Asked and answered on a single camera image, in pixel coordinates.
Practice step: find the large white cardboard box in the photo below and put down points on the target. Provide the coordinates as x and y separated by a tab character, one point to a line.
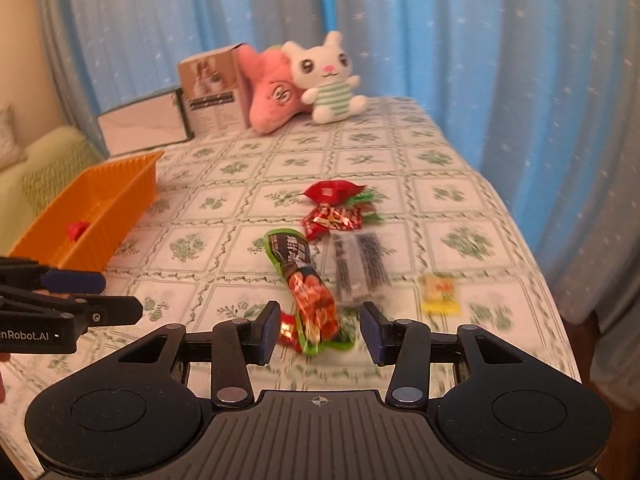
145	120

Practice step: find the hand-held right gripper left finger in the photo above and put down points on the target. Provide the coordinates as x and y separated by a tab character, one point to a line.
269	332

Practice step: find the light green sofa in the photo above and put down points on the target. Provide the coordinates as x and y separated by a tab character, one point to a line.
45	170

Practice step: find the red snack packet white print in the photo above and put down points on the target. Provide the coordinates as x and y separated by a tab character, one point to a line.
330	220

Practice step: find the yellow candy packet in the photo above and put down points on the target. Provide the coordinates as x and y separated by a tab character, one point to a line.
440	294

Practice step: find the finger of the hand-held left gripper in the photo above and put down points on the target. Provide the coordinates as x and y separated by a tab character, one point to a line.
112	310
70	281

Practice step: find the blue starry curtain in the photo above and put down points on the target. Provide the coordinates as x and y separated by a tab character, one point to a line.
450	35

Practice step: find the small red candy packet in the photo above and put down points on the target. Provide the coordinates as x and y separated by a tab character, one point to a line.
78	231

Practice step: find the long green sausage packet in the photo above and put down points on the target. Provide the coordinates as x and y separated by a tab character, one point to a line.
310	285

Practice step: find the green snack packet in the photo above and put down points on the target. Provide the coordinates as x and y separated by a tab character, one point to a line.
369	200

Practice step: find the small shiny red packet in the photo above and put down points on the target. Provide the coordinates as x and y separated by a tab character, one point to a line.
287	327

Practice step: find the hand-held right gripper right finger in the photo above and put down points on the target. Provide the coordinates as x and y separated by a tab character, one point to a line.
374	335

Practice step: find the pink plush toy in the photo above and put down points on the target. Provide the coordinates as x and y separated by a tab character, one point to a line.
267	95

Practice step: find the orange plastic tray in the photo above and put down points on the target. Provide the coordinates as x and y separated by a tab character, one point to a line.
117	197

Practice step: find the small white product box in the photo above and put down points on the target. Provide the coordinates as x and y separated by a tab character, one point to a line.
212	90

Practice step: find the white rabbit plush toy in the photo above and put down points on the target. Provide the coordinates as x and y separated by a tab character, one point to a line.
327	80

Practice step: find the red twisted candy wrapper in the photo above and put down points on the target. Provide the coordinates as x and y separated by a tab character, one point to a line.
330	191

